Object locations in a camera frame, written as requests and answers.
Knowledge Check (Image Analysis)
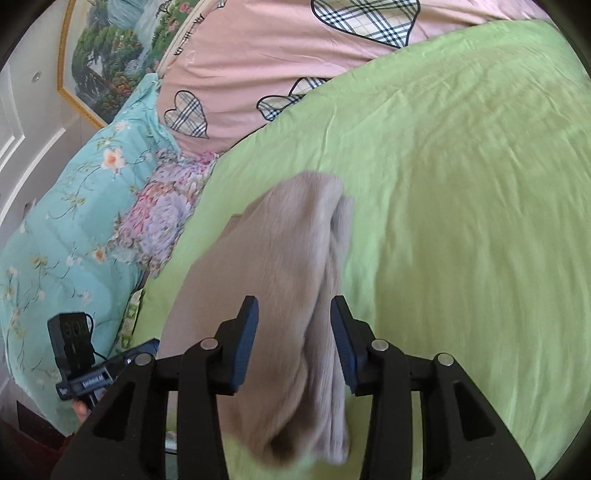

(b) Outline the light green bed sheet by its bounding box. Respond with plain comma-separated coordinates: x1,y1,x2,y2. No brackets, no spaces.
134,18,591,480

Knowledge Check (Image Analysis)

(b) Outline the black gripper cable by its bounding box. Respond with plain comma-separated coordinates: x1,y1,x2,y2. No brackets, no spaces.
85,316,127,367

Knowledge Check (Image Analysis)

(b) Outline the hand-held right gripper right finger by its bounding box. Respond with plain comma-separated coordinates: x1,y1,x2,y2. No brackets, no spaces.
331,295,532,480

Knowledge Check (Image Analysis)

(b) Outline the teal floral quilt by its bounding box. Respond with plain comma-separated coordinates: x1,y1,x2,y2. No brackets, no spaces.
0,73,185,437

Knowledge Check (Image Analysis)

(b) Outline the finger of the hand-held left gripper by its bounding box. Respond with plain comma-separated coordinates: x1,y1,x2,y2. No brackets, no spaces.
124,338,160,370

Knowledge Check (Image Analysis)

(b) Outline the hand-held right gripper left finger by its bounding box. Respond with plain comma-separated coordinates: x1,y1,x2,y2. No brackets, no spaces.
50,295,259,480

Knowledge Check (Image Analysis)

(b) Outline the pink quilt with plaid hearts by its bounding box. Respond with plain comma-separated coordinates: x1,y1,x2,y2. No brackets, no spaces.
157,0,555,157

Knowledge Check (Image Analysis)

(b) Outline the gold framed landscape painting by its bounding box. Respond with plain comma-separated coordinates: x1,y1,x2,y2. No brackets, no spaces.
56,0,206,131

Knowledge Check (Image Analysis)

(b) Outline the white panelled door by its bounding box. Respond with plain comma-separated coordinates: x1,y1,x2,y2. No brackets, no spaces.
0,55,109,234

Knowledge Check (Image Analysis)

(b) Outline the dark red wooden furniture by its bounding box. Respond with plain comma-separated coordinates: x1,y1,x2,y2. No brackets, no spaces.
0,399,72,464

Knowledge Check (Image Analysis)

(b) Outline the purple pink floral cloth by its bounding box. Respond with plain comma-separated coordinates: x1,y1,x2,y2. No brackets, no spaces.
108,150,221,280

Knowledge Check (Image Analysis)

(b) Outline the green white patterned cloth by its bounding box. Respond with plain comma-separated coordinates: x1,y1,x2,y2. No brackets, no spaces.
113,288,147,358

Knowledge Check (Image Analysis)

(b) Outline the beige knit sweater brown hem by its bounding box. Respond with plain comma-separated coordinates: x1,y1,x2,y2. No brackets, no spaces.
164,171,355,467

